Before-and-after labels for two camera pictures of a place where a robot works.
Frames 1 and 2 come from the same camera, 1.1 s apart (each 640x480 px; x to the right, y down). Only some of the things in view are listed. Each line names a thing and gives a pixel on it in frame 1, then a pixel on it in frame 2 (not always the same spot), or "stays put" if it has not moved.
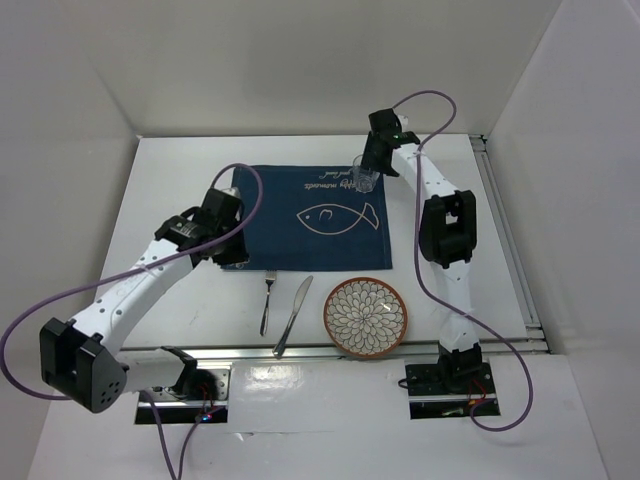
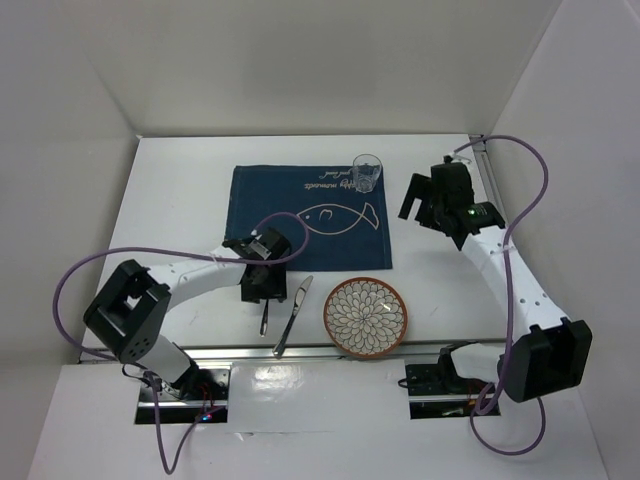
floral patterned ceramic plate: (365, 316) stays put
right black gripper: (370, 161) → (420, 187)
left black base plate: (201, 393) stays put
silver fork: (270, 277) stays put
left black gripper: (239, 254) → (275, 288)
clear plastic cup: (364, 179) stays put
